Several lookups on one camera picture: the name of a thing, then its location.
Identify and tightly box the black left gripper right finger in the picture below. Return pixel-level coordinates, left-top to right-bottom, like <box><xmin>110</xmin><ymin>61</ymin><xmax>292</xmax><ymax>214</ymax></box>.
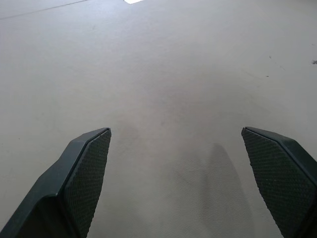
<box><xmin>241</xmin><ymin>126</ymin><xmax>317</xmax><ymax>238</ymax></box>

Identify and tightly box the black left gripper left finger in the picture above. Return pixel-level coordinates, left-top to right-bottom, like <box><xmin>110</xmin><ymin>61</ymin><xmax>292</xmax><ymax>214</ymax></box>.
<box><xmin>0</xmin><ymin>127</ymin><xmax>112</xmax><ymax>238</ymax></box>

